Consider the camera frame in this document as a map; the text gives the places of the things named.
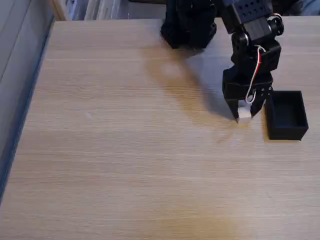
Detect white block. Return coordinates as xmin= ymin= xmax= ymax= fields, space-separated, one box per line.
xmin=237 ymin=106 xmax=252 ymax=125

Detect black open box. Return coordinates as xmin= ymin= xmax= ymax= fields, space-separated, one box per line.
xmin=264 ymin=90 xmax=310 ymax=141

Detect white slatted panels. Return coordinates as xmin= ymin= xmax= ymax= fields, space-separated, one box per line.
xmin=84 ymin=0 xmax=130 ymax=21

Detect white and red cable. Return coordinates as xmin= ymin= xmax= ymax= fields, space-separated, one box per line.
xmin=244 ymin=44 xmax=267 ymax=105

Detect light wooden frame post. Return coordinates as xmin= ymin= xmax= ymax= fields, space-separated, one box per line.
xmin=49 ymin=0 xmax=69 ymax=22

